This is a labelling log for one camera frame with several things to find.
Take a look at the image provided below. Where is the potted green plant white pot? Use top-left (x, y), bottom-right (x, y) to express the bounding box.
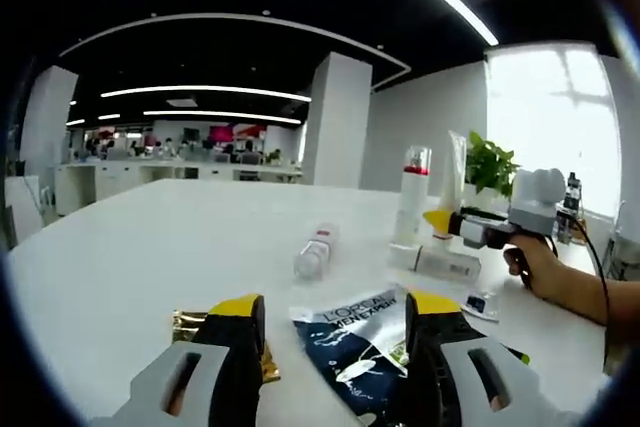
top-left (463, 130), bottom-right (522, 208)

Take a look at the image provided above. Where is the person's right hand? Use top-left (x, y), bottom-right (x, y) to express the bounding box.
top-left (502, 235), bottom-right (565, 299)

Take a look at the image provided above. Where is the white skincare box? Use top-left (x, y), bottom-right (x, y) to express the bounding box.
top-left (388, 240), bottom-right (482, 280)

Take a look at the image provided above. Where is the black desk device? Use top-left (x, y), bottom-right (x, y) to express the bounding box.
top-left (554, 171), bottom-right (586, 245)

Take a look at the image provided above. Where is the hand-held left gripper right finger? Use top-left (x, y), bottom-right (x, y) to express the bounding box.
top-left (403, 291), bottom-right (567, 427)

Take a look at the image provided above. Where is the gold skincare sachet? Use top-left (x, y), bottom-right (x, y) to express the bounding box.
top-left (171, 308), bottom-right (282, 384)

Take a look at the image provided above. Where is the small clear skincare sachet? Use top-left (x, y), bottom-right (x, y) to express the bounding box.
top-left (461, 289), bottom-right (502, 323)

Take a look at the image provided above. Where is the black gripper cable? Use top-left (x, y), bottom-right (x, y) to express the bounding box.
top-left (549, 214), bottom-right (621, 376)

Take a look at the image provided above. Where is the clear skincare bottle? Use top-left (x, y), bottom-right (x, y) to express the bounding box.
top-left (291, 221), bottom-right (342, 284)

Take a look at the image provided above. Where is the long white counter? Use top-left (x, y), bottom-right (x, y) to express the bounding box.
top-left (53, 160), bottom-right (305, 214)

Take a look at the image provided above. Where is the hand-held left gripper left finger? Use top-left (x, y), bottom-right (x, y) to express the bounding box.
top-left (92, 293), bottom-right (267, 427)

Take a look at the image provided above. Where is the dark blue skincare sachet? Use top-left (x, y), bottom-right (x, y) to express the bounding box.
top-left (288, 285), bottom-right (412, 427)

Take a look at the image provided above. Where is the white skincare bottle red band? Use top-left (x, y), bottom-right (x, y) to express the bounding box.
top-left (396, 145), bottom-right (433, 249)

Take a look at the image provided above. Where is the white skincare tube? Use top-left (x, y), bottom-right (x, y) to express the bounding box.
top-left (438, 129), bottom-right (470, 249)

